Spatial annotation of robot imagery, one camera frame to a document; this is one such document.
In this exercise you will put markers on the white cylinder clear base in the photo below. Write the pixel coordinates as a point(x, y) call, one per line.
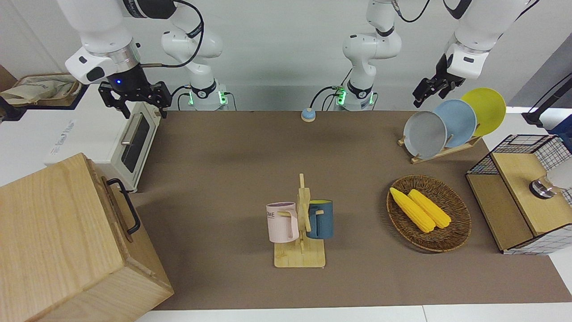
point(558, 179)

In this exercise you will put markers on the brown wicker basket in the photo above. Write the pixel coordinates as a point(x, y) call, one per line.
point(451, 232)

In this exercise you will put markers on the wooden mug tree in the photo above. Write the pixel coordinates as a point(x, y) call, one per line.
point(300, 257)

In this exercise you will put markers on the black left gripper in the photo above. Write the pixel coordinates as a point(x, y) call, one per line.
point(447, 74)

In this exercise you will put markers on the light blue plate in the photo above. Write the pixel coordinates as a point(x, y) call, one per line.
point(460, 120)

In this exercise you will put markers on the blue dome bell wooden base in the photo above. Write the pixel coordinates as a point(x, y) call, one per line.
point(308, 115)

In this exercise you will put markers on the beige cloth bag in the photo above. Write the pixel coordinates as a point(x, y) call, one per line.
point(35, 87)

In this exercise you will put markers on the grey plate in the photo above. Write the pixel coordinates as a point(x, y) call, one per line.
point(422, 134)

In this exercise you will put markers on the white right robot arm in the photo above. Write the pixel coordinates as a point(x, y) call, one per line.
point(103, 27)

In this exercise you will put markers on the blue box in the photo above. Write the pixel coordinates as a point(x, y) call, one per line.
point(563, 136)

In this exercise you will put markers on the light wooden drawer cabinet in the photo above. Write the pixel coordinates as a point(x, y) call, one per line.
point(53, 232)

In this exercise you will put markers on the pink mug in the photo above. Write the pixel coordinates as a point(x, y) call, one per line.
point(279, 223)

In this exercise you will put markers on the black tray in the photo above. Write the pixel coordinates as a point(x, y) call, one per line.
point(9, 112)

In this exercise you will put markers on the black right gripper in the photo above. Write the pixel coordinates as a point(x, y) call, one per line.
point(129, 85)

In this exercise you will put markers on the yellow corn cob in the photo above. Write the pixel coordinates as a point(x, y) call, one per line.
point(411, 210)
point(431, 208)

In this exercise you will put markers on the brown table mat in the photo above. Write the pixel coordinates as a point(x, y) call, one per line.
point(250, 156)

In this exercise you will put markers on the yellow plate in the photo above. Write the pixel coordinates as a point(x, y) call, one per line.
point(489, 107)

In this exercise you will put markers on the dark blue mug yellow inside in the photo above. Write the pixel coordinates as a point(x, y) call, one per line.
point(324, 221)

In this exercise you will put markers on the wooden plate rack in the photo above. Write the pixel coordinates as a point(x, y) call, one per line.
point(447, 152)

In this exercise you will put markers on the white toaster oven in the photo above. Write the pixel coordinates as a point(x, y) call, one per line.
point(134, 143)

